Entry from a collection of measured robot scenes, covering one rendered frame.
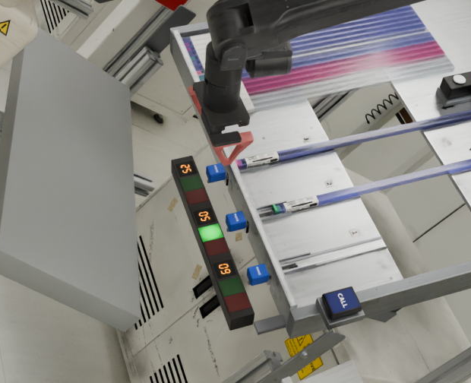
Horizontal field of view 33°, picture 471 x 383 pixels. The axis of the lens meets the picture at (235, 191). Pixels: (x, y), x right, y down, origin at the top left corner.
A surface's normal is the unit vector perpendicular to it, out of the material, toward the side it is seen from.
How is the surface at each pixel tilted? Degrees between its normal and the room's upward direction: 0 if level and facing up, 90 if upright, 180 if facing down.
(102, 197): 0
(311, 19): 102
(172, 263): 90
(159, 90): 90
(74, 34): 90
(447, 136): 43
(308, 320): 90
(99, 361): 0
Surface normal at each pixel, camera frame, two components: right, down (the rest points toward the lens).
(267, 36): 0.19, 0.87
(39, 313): 0.69, -0.60
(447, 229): -0.65, -0.26
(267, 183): 0.06, -0.61
